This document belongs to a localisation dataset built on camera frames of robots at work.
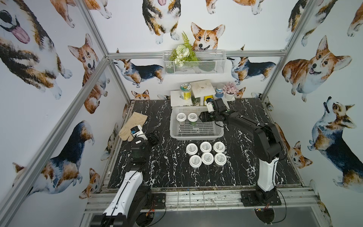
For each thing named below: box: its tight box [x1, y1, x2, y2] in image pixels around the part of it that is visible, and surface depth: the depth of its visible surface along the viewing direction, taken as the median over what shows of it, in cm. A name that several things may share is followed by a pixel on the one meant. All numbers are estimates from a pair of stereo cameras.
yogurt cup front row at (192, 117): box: [187, 112, 199, 126], surface depth 102 cm
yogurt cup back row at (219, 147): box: [213, 141, 226, 154], surface depth 88 cm
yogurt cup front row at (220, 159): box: [214, 152, 227, 166], surface depth 83 cm
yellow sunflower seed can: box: [179, 83, 192, 101], surface depth 99 cm
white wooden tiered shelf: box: [170, 79, 235, 107], surface depth 101 cm
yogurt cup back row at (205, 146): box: [199, 140, 213, 153], surface depth 89 cm
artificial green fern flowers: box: [168, 30, 199, 68], surface depth 82 cm
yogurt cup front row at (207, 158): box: [201, 152, 215, 166], surface depth 83 cm
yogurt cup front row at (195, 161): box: [189, 154, 203, 168], surface depth 83 cm
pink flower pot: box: [222, 81, 240, 100], surface depth 97 cm
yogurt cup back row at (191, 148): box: [185, 142, 199, 155], surface depth 88 cm
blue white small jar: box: [215, 88, 225, 98], surface depth 100 cm
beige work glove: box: [118, 111, 148, 142], surface depth 112 cm
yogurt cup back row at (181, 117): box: [176, 112, 187, 123], surface depth 102 cm
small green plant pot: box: [190, 94, 201, 106], surface depth 112 cm
